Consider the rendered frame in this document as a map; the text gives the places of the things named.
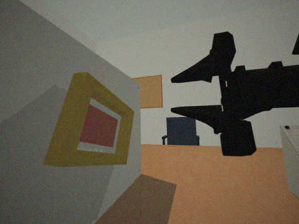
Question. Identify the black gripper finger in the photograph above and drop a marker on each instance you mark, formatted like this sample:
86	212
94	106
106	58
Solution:
208	114
201	71

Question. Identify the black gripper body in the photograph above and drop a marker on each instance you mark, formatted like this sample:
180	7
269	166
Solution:
274	87

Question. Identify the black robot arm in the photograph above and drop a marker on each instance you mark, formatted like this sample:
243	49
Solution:
245	113

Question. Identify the olive-gold picture frame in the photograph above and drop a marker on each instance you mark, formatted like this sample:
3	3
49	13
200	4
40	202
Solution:
94	127

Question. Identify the grey wall panel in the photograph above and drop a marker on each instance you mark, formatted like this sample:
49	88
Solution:
37	64

